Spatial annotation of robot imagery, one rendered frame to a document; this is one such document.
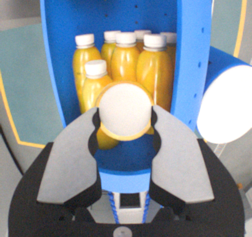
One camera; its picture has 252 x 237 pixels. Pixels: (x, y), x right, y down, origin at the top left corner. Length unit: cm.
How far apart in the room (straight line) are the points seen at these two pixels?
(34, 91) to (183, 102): 167
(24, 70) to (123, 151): 151
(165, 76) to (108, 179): 19
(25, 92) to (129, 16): 157
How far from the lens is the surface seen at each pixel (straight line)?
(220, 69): 46
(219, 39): 165
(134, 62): 30
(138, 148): 37
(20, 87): 186
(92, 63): 30
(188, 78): 19
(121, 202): 76
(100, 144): 35
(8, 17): 61
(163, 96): 28
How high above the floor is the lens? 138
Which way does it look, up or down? 58 degrees down
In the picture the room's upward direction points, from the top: 179 degrees clockwise
